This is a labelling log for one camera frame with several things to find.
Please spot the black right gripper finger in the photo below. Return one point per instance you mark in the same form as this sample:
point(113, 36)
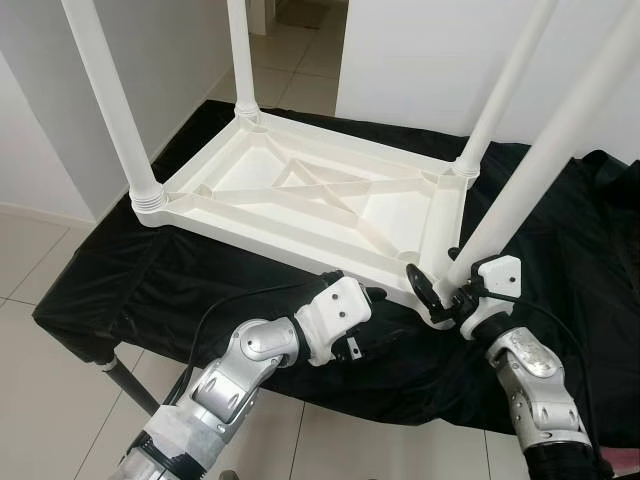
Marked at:
point(420, 285)

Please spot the grey robot foot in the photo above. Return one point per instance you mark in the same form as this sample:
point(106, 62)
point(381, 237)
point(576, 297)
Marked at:
point(230, 475)

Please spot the black metal table leg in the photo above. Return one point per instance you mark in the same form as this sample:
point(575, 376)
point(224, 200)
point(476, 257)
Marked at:
point(130, 385)

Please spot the pink round seat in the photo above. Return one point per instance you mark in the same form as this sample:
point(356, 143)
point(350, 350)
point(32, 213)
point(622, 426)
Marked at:
point(622, 459)

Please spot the pale door frame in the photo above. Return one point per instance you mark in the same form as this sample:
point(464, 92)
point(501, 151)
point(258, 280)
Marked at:
point(262, 15)

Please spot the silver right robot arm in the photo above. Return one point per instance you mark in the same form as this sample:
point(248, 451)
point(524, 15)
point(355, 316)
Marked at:
point(535, 380)

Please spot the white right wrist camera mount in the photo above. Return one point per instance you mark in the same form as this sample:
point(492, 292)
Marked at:
point(500, 275)

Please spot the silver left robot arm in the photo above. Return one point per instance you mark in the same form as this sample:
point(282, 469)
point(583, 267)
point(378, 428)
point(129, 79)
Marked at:
point(235, 370)

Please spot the white plastic table top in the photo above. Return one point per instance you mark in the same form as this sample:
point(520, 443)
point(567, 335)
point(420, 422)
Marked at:
point(300, 205)

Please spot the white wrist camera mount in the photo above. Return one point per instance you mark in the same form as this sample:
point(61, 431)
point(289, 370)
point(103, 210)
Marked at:
point(335, 310)
point(500, 275)

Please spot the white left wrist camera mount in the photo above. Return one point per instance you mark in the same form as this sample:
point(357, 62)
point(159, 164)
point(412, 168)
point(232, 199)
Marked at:
point(335, 310)

